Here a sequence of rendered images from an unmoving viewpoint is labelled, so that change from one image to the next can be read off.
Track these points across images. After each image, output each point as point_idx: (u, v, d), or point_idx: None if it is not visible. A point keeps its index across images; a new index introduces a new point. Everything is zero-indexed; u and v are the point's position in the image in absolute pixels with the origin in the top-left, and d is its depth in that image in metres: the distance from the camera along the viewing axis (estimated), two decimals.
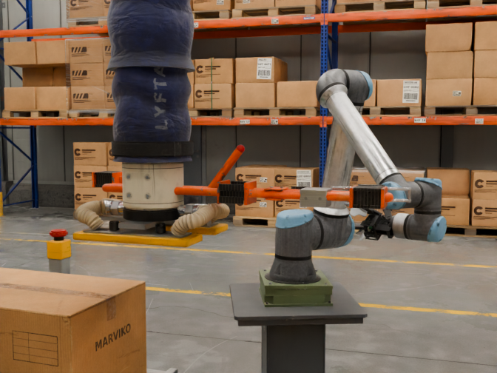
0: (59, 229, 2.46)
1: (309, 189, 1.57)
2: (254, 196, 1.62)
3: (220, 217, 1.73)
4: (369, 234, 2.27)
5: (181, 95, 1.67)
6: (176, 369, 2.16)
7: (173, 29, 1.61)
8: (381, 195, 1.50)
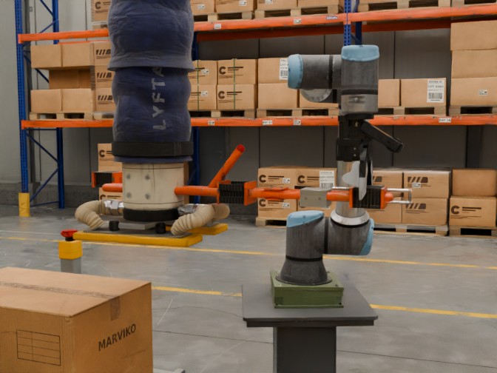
0: (70, 230, 2.48)
1: (309, 189, 1.57)
2: (254, 196, 1.62)
3: (220, 217, 1.73)
4: (339, 151, 1.56)
5: (180, 95, 1.66)
6: (183, 370, 2.15)
7: (171, 29, 1.61)
8: (381, 195, 1.50)
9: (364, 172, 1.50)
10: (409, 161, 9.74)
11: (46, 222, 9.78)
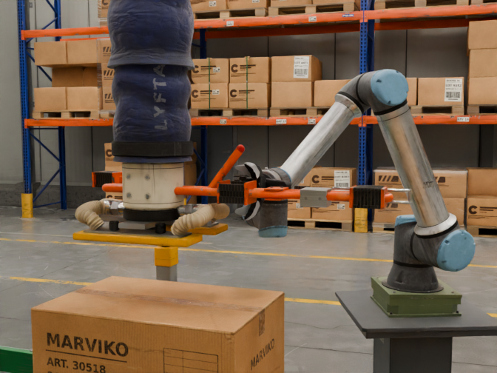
0: None
1: (309, 189, 1.57)
2: (254, 196, 1.62)
3: (220, 217, 1.73)
4: None
5: (181, 95, 1.67)
6: None
7: (172, 27, 1.61)
8: (381, 195, 1.50)
9: (256, 165, 1.71)
10: None
11: (52, 223, 9.52)
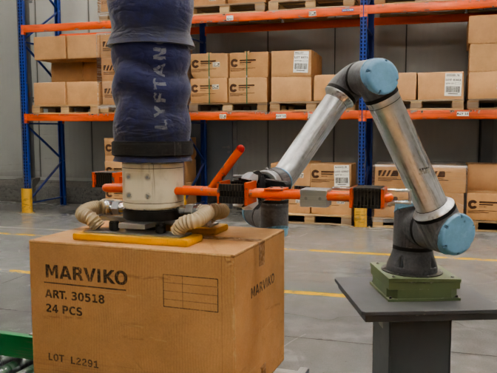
0: None
1: (309, 189, 1.57)
2: (254, 196, 1.62)
3: (220, 217, 1.73)
4: None
5: (181, 95, 1.67)
6: (308, 368, 2.00)
7: (172, 4, 1.61)
8: (381, 195, 1.50)
9: (254, 171, 1.70)
10: None
11: (52, 218, 9.52)
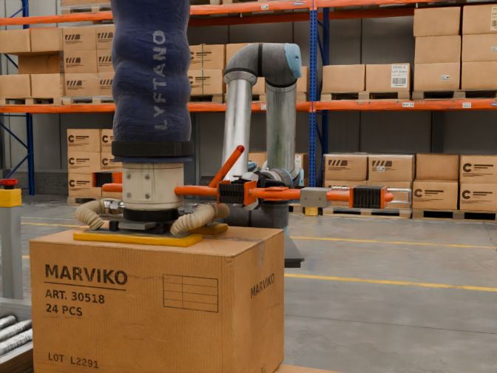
0: (9, 179, 2.54)
1: (309, 189, 1.57)
2: (254, 196, 1.62)
3: (220, 217, 1.73)
4: None
5: (181, 95, 1.67)
6: None
7: None
8: (381, 195, 1.50)
9: (254, 171, 1.70)
10: (376, 147, 9.89)
11: None
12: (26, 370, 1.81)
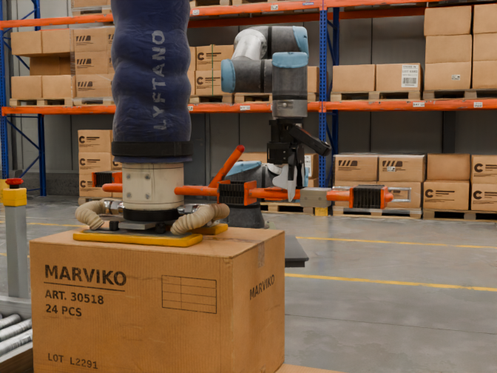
0: (15, 178, 2.56)
1: (309, 189, 1.57)
2: (254, 196, 1.62)
3: (220, 217, 1.73)
4: (270, 154, 1.62)
5: (180, 95, 1.66)
6: None
7: None
8: (381, 195, 1.50)
9: (292, 176, 1.56)
10: (386, 147, 9.85)
11: None
12: (28, 368, 1.81)
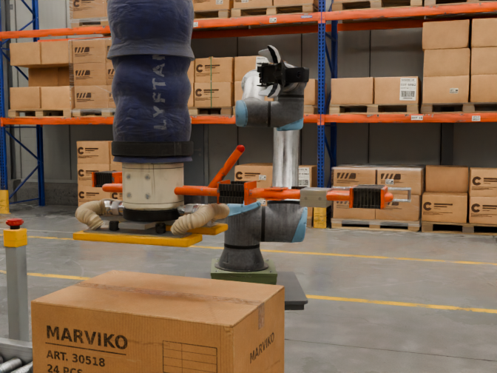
0: (15, 219, 2.57)
1: (309, 189, 1.57)
2: (254, 196, 1.62)
3: (220, 217, 1.73)
4: None
5: (180, 95, 1.66)
6: None
7: (171, 17, 1.61)
8: (381, 195, 1.50)
9: (277, 50, 1.89)
10: (384, 158, 9.87)
11: None
12: None
